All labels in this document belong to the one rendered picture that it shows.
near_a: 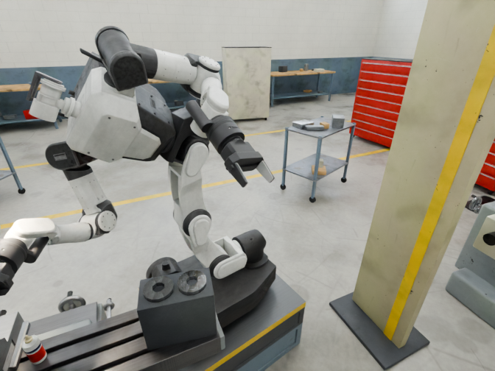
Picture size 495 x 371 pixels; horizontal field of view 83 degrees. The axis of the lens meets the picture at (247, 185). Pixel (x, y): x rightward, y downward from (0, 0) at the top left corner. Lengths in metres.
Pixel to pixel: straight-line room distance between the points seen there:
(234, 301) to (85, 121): 1.08
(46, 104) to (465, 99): 1.53
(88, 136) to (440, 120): 1.44
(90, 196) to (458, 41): 1.58
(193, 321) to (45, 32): 7.75
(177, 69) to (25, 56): 7.45
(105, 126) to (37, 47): 7.35
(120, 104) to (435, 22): 1.34
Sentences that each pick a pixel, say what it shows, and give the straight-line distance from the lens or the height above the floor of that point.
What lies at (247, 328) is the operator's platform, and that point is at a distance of 1.67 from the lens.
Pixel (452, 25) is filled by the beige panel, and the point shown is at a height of 1.82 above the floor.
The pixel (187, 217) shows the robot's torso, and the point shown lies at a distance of 1.28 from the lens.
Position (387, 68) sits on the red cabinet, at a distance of 5.48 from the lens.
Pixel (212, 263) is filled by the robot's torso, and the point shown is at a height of 0.73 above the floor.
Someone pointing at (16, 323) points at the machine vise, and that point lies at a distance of 1.24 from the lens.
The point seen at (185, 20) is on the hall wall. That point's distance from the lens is 8.41.
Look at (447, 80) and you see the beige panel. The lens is 1.55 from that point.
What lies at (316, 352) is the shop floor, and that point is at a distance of 2.12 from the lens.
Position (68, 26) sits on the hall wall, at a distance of 8.21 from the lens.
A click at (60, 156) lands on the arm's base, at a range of 1.17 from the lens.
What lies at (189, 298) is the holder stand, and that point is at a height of 1.10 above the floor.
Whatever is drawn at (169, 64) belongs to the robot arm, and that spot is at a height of 1.70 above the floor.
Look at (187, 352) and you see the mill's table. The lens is 1.04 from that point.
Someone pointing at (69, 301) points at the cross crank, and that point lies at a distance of 1.70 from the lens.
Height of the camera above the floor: 1.77
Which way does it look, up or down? 28 degrees down
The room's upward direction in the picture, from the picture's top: straight up
